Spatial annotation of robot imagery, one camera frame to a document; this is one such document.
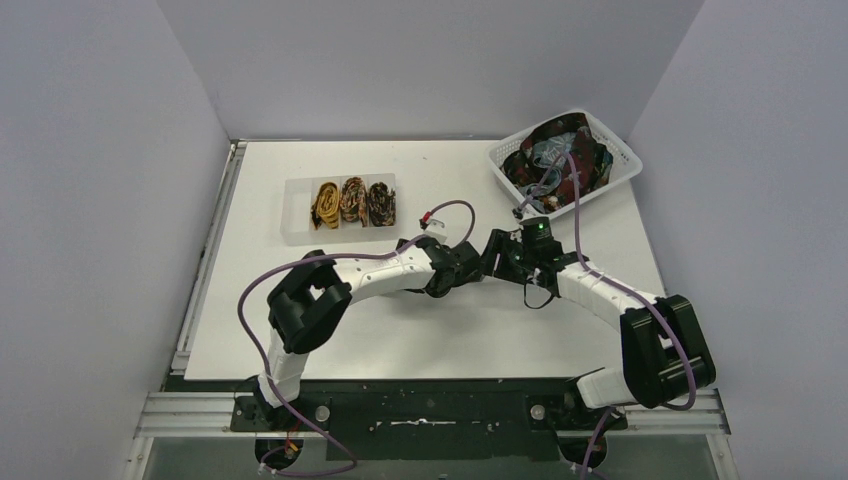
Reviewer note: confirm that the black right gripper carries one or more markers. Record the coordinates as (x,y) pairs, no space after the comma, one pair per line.
(500,243)

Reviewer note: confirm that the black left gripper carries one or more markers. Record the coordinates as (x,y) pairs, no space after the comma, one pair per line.
(468,260)

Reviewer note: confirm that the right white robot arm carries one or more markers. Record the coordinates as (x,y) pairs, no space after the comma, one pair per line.
(665,356)

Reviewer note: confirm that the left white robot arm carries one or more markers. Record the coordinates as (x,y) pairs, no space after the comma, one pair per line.
(307,305)

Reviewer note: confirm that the pile of patterned ties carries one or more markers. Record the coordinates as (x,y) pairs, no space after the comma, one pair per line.
(554,155)

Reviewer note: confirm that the dark brown rolled tie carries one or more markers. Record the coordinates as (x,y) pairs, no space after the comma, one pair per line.
(381,205)

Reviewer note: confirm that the clear plastic organizer tray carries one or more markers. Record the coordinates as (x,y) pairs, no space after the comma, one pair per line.
(298,196)

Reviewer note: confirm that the orange patterned rolled tie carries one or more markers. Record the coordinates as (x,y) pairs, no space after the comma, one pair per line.
(353,203)

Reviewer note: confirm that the yellow rolled tie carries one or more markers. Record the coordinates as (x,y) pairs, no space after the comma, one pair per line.
(325,209)

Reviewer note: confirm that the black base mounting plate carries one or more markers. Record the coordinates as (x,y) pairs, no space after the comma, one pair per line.
(540,419)

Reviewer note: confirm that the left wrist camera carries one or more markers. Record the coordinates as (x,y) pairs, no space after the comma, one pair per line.
(433,227)

